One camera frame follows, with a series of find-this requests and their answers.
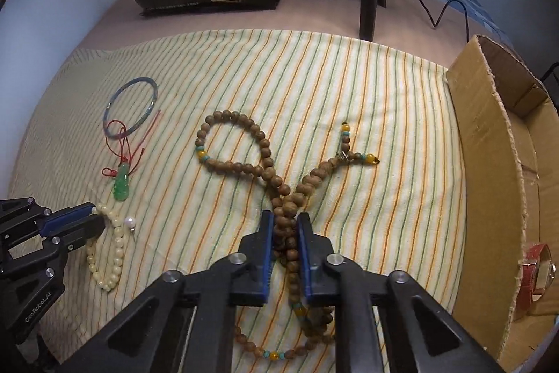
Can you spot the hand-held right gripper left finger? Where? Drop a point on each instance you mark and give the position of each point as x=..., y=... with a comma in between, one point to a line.
x=266, y=253

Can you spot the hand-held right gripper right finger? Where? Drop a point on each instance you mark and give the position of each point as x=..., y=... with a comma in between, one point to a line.
x=305, y=261

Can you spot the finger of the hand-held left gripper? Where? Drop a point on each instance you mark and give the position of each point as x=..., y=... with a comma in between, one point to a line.
x=87, y=229
x=65, y=219

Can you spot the striped yellow cloth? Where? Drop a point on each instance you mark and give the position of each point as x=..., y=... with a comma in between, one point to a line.
x=349, y=93

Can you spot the tan blanket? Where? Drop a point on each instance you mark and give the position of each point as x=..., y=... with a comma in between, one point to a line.
x=262, y=21

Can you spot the cardboard box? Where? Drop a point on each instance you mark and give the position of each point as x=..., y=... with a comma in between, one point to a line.
x=480, y=137

